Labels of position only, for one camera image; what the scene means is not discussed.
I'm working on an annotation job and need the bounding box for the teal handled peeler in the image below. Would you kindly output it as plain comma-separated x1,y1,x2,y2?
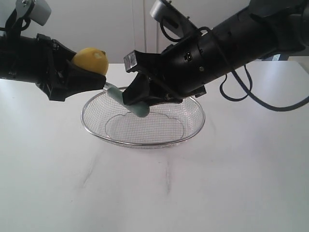
103,82,150,118

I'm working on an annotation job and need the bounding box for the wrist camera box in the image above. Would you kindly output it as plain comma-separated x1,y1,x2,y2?
150,0,197,38
15,0,52,26

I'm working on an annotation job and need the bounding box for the yellow lemon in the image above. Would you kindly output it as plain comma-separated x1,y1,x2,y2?
72,47,109,76

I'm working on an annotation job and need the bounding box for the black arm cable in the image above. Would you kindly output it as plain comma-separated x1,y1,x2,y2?
0,14,32,39
159,19,309,112

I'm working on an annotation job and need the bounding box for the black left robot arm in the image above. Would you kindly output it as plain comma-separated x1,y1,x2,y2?
0,34,106,102

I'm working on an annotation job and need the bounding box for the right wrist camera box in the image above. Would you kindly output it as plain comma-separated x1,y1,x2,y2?
150,0,197,38

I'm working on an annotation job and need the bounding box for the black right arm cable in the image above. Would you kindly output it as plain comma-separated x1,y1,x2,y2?
159,19,309,112

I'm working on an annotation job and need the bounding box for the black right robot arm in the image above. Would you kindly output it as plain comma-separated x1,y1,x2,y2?
123,0,309,106

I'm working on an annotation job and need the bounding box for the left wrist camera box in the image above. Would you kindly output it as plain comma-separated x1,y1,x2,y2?
15,0,52,26

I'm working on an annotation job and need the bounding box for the metal wire mesh basket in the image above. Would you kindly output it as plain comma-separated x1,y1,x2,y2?
81,90,206,149

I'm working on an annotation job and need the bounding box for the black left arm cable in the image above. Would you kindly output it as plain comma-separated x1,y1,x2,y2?
0,14,32,39

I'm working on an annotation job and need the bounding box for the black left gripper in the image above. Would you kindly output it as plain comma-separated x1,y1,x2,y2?
36,34,106,102

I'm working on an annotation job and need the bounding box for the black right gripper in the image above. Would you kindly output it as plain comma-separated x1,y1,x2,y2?
122,26,229,106

